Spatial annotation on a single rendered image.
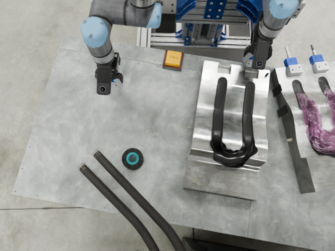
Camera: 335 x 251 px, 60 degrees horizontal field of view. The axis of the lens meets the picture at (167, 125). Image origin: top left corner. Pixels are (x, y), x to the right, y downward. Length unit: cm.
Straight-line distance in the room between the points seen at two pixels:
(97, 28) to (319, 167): 86
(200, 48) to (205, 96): 93
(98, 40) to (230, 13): 77
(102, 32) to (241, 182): 68
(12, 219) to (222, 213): 141
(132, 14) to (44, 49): 154
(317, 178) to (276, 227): 23
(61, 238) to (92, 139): 97
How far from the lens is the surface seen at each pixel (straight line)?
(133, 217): 103
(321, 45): 255
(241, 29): 214
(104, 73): 103
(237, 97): 113
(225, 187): 107
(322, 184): 113
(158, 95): 120
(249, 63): 125
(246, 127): 109
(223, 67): 120
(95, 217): 195
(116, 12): 94
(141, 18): 93
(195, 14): 149
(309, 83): 129
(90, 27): 89
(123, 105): 119
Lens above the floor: 190
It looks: 73 degrees down
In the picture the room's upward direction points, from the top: 2 degrees clockwise
